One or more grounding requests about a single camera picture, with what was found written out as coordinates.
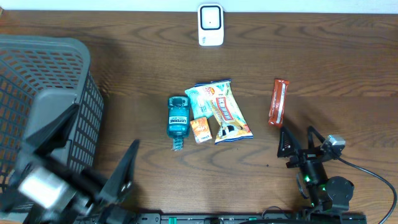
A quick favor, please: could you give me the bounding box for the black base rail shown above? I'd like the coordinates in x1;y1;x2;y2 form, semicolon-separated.
134;211;368;224

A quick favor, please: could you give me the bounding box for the grey plastic lattice basket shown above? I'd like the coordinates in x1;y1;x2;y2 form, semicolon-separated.
1;34;104;194

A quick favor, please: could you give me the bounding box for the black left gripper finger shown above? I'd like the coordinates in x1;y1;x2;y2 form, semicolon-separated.
99;139;139;202
21;104;80;157

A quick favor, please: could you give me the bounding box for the teal mouthwash bottle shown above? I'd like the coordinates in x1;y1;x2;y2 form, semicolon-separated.
167;96;190;151

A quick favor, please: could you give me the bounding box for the yellow snack bag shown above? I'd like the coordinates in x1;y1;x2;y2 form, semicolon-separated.
194;79;254;144

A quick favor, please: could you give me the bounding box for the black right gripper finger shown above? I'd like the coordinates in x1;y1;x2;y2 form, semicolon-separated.
307;126;325;148
277;126;302;157

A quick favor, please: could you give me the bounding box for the pale teal snack packet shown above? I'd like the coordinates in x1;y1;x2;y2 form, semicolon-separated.
185;88;213;119

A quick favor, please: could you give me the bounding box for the small orange snack packet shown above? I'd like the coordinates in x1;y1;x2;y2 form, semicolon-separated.
190;117;212;144

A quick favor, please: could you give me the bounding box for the red orange snack bar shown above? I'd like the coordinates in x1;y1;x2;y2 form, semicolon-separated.
268;78;289;127

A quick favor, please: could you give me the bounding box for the black right camera cable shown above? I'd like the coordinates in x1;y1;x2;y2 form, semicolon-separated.
337;157;398;224

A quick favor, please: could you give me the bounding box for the white barcode scanner box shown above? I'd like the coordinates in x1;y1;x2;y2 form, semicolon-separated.
197;3;224;47

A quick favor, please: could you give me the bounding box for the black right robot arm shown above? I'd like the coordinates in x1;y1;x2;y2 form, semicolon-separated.
277;126;354;214

